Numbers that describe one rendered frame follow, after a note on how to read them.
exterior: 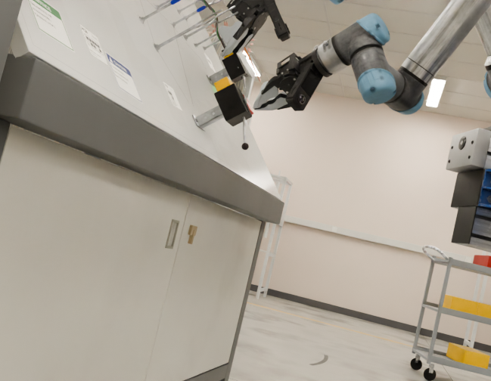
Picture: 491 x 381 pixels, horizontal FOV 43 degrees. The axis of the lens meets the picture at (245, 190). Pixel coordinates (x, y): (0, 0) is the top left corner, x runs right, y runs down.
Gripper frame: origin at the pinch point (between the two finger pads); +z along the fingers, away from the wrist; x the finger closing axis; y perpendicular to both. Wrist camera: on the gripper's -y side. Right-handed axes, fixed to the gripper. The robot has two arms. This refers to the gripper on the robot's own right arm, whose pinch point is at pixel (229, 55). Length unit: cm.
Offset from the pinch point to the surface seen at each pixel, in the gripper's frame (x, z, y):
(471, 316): -366, 33, -169
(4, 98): 94, 19, -15
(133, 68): 60, 12, -9
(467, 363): -368, 65, -191
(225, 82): 35.8, 5.0, -14.3
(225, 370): -12, 66, -49
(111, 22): 61, 8, -2
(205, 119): 35.5, 13.0, -15.7
